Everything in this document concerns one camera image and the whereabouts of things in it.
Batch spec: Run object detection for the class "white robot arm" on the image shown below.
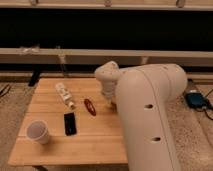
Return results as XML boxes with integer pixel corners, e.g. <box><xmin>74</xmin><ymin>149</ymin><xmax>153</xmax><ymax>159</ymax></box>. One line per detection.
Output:
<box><xmin>95</xmin><ymin>61</ymin><xmax>187</xmax><ymax>171</ymax></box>

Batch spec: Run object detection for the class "wooden table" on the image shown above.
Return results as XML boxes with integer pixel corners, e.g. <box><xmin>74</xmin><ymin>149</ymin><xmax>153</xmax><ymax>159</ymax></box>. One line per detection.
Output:
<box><xmin>8</xmin><ymin>78</ymin><xmax>127</xmax><ymax>166</ymax></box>

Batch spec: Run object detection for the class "black smartphone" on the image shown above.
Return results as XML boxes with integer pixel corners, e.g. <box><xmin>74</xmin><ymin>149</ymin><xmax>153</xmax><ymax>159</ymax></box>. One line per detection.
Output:
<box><xmin>64</xmin><ymin>113</ymin><xmax>77</xmax><ymax>136</ymax></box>

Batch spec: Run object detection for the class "white plastic bottle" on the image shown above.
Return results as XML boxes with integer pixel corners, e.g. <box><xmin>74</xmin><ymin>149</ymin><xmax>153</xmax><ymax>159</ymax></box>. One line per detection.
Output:
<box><xmin>55</xmin><ymin>82</ymin><xmax>75</xmax><ymax>109</ymax></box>

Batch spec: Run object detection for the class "white paper cup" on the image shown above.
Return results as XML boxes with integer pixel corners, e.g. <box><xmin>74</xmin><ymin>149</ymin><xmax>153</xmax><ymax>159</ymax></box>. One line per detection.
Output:
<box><xmin>26</xmin><ymin>120</ymin><xmax>50</xmax><ymax>145</ymax></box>

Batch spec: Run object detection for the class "blue device on floor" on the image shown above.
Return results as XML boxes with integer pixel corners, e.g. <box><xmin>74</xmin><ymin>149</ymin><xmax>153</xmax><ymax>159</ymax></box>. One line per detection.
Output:
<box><xmin>184</xmin><ymin>92</ymin><xmax>207</xmax><ymax>109</ymax></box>

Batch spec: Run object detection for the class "grey horizontal rail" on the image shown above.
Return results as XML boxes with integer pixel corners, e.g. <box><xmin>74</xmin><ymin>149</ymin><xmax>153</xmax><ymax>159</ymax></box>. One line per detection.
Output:
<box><xmin>0</xmin><ymin>47</ymin><xmax>213</xmax><ymax>67</ymax></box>

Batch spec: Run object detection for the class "black cable on floor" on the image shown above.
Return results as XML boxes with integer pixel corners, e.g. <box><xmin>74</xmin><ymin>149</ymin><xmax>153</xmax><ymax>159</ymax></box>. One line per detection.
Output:
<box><xmin>0</xmin><ymin>83</ymin><xmax>12</xmax><ymax>99</ymax></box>

